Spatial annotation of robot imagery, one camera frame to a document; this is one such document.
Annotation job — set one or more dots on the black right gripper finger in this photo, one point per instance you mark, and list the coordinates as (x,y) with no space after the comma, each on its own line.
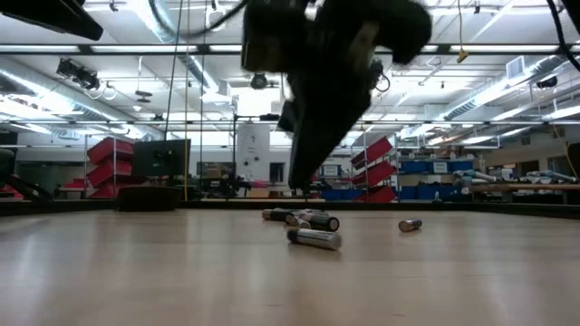
(317,145)
(288,117)

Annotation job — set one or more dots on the large black copper battery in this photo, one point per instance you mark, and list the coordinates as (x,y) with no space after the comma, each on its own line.
(322,222)

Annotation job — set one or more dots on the silver battery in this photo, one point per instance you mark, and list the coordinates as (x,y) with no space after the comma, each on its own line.
(315,238)

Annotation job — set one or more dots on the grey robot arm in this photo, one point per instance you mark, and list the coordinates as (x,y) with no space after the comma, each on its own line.
(548,175)
(471,175)

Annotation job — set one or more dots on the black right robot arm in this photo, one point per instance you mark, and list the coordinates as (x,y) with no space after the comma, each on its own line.
(573,9)

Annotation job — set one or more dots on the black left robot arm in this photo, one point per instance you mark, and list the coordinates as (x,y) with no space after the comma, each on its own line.
(50,16)

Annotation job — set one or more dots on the white sign screen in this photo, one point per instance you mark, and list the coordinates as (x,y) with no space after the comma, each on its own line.
(331,170)

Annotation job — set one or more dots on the blue crate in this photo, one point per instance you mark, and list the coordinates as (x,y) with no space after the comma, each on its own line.
(340,194)

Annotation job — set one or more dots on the metal rack with red bins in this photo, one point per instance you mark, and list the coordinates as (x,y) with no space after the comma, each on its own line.
(380,151)
(110,151)

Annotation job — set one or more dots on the shelf with blue bins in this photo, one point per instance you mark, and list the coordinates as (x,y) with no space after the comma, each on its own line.
(430,167)

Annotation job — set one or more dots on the black monitor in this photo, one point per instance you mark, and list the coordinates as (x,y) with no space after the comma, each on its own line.
(161,158)

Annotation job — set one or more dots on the yellow hanging hook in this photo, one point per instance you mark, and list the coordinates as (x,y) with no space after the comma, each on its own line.
(462,55)

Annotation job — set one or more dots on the black calculator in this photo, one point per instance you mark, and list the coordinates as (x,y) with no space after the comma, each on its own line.
(147,199)

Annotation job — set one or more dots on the white air vent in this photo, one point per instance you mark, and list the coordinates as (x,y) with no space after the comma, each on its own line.
(516,67)

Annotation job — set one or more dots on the wooden workbench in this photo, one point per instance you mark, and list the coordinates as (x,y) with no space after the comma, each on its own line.
(525,186)

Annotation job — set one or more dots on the black ceiling dome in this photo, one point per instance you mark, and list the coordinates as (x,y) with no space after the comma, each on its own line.
(547,82)

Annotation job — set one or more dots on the black metal frame stand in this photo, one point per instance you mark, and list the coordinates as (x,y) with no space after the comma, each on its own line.
(269,117)

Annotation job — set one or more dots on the black ceiling camera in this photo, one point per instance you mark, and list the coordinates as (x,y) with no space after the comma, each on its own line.
(77,74)
(258,80)
(375,72)

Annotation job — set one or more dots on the black overhead frame bar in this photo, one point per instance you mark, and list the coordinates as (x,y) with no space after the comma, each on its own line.
(86,49)

